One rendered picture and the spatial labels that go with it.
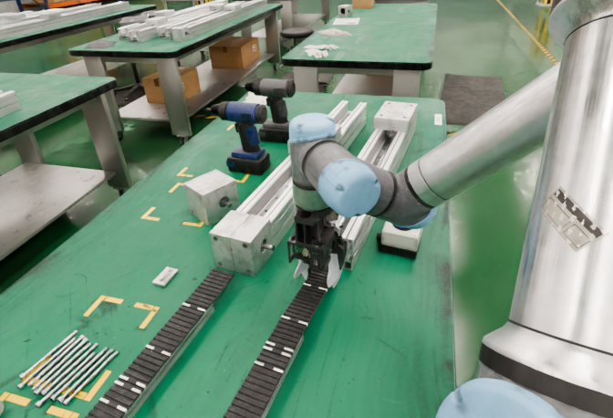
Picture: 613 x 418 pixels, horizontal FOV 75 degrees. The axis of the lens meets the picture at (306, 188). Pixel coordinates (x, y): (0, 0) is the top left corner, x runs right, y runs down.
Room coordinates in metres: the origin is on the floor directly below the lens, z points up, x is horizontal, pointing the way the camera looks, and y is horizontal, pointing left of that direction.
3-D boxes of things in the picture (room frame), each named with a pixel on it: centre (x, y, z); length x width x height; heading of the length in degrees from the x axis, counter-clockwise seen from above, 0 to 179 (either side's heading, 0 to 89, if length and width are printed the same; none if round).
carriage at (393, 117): (1.26, -0.31, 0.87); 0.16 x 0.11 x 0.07; 156
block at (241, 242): (0.70, 0.14, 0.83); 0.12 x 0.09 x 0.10; 66
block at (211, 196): (0.89, 0.24, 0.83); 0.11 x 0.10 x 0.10; 44
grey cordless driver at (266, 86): (1.37, 0.12, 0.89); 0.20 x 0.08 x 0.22; 72
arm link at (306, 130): (0.59, -0.01, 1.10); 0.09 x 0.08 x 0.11; 21
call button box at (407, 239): (0.73, -0.21, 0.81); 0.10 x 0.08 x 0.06; 66
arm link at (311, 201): (0.60, -0.02, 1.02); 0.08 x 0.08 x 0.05
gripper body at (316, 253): (0.59, -0.01, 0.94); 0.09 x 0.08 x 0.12; 156
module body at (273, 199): (1.11, -0.03, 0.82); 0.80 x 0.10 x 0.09; 156
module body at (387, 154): (1.03, -0.21, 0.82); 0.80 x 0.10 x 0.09; 156
